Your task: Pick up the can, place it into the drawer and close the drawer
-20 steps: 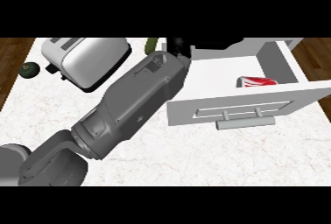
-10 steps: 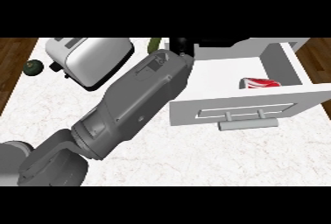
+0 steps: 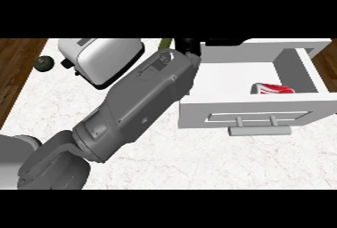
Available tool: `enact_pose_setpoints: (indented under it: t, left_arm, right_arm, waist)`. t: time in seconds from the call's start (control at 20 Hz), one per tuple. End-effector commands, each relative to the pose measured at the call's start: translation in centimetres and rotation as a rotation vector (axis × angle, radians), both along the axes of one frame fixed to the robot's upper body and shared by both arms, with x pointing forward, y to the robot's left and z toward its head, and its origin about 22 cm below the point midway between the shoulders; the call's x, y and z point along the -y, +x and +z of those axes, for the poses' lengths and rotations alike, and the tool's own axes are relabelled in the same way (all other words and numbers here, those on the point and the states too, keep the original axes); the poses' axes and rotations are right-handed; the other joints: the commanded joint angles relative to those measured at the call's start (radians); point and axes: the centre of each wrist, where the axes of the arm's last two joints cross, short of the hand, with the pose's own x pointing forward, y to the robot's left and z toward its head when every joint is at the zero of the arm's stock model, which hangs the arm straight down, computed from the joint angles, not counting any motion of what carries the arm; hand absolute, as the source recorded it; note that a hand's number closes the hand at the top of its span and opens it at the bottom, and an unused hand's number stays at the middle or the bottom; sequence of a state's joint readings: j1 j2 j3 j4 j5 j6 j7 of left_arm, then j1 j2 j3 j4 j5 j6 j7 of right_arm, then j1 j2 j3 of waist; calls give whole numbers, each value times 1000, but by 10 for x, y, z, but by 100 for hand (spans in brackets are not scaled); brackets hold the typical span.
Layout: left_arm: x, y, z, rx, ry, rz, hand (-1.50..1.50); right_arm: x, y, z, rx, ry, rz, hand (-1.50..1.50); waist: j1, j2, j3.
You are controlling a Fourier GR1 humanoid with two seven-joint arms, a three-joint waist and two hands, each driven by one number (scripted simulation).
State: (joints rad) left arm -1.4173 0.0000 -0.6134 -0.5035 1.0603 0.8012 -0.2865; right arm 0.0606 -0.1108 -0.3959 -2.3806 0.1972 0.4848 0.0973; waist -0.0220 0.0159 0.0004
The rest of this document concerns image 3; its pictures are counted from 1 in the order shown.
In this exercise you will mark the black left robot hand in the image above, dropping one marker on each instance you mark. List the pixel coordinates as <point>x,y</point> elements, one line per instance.
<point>188,45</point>

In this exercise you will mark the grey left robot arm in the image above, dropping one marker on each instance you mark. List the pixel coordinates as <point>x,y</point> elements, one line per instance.
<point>146,95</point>

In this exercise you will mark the white open drawer box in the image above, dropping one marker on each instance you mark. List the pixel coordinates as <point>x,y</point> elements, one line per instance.
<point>228,77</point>

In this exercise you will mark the red and white can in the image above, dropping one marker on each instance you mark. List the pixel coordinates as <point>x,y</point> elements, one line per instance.
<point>274,88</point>

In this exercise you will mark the olive green object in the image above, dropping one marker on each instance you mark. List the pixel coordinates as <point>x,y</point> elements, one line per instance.
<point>166,43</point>

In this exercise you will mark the white toaster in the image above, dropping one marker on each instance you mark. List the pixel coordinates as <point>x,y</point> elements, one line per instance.
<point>103,56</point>

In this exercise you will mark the dark green round vegetable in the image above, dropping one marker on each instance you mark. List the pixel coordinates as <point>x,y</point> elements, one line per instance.
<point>44,63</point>

